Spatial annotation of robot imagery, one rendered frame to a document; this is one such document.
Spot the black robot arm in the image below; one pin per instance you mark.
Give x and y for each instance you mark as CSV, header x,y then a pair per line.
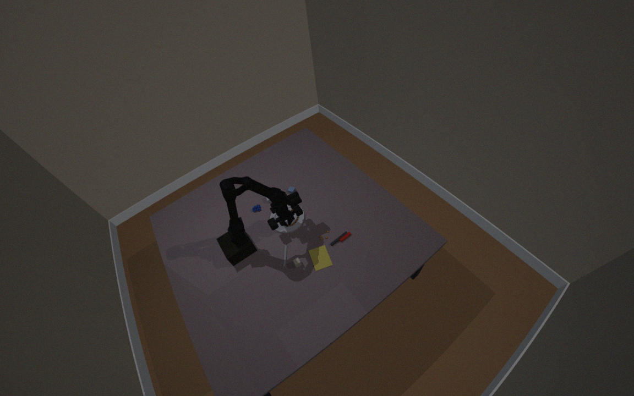
x,y
278,198

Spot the yellow flat rectangular sheet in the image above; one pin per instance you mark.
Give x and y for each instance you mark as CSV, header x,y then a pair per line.
x,y
320,257

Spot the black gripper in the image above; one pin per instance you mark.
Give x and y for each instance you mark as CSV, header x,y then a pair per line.
x,y
288,215

